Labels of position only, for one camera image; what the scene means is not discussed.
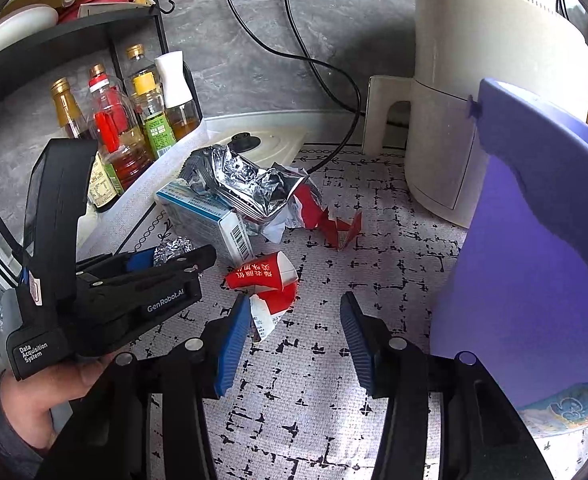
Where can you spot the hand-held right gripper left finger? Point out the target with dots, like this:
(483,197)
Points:
(231,345)

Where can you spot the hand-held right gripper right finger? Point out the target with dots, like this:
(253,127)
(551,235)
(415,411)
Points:
(359,345)

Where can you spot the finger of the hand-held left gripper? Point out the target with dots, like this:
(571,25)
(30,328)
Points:
(141,260)
(194,260)

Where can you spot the foil ball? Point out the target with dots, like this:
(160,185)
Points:
(174,250)

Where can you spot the blue white carton box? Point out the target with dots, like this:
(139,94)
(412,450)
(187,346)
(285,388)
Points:
(199,215)

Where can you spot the crushed red paper carton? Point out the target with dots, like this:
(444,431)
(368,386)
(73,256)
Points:
(259,280)

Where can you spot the white paper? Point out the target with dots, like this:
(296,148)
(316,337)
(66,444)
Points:
(276,225)

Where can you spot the silver foil snack wrapper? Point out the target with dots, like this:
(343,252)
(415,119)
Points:
(239,180)

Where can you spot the torn red paper piece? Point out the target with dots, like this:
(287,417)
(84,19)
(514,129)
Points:
(339,232)

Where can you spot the purple plastic bucket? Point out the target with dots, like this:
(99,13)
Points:
(524,260)

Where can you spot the person's left hand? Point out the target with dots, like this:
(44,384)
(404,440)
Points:
(39,400)

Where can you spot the white plastic tray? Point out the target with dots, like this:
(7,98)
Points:
(139,180)

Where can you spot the white black patterned table mat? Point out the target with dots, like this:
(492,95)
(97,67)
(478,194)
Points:
(299,410)

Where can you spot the red cap oil bottle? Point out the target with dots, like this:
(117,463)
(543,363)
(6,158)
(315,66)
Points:
(124,160)

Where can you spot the yellow cap green label bottle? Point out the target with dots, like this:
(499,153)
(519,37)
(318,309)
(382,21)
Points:
(156,135)

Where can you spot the cream induction cooker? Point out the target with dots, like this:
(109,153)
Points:
(279,142)

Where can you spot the dark sauce bottle gold cap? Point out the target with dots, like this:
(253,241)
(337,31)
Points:
(66,110)

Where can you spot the white top oil dispenser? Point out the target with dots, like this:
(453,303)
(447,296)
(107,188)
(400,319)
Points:
(174,80)

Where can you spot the gold cap clear bottle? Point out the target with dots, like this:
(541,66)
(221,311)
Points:
(136,52)

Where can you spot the black corner rack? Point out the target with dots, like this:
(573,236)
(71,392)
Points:
(49,45)

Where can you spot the shallow white bowl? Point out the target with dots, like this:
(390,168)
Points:
(14,35)

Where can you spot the red plastic container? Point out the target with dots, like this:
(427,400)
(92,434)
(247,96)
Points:
(104,2)

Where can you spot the white air fryer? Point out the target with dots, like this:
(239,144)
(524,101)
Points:
(474,85)

